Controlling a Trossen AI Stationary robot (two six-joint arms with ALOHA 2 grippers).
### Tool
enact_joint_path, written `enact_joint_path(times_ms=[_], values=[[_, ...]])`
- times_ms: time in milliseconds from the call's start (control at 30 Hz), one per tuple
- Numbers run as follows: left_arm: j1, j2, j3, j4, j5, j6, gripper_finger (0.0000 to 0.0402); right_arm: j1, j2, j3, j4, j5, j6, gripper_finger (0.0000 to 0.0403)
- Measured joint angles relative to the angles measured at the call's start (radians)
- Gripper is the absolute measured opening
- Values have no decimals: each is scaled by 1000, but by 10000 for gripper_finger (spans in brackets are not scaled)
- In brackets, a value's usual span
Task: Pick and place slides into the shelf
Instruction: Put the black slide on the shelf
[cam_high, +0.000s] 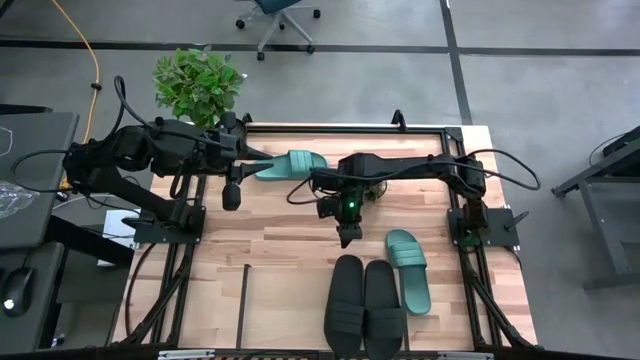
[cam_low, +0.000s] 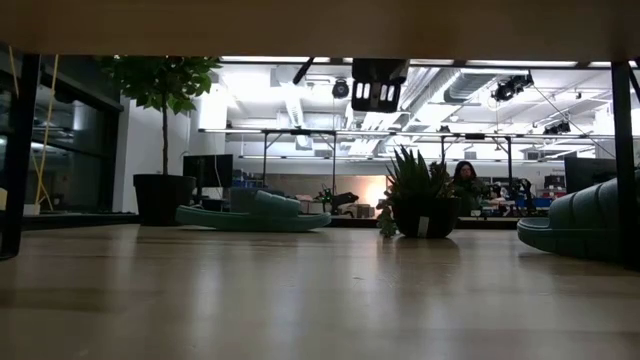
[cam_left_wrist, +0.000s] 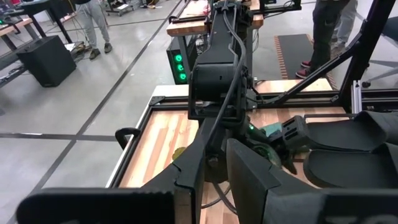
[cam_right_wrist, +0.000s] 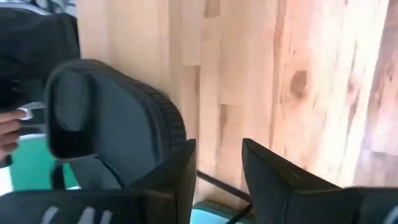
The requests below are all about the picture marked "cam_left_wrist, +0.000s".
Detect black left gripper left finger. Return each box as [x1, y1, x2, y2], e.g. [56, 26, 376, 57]
[141, 137, 205, 224]

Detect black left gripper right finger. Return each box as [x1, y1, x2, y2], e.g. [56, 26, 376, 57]
[226, 138, 315, 224]

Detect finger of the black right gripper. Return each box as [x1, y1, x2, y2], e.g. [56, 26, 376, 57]
[281, 149, 298, 175]

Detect green rubber slide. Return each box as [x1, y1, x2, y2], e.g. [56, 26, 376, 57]
[260, 122, 283, 138]

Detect black rubber slide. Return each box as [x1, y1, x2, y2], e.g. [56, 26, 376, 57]
[303, 143, 398, 189]
[306, 110, 398, 153]

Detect black floor mat orange edge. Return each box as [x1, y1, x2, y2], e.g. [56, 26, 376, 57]
[273, 33, 338, 90]

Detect computer tower with green lights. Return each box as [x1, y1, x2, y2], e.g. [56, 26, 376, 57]
[166, 37, 198, 85]

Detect wooden neighbouring workbench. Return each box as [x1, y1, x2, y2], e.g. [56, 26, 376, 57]
[166, 0, 265, 37]

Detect black floor box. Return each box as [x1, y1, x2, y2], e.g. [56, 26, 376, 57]
[17, 35, 77, 88]

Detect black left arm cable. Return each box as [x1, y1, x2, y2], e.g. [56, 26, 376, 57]
[201, 182, 239, 215]

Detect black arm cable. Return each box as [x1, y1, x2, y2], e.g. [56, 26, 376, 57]
[201, 182, 239, 215]
[205, 6, 248, 150]

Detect black curved handle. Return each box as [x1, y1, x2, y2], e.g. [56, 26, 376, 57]
[114, 127, 141, 151]

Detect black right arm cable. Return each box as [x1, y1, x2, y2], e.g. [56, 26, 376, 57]
[205, 6, 248, 150]

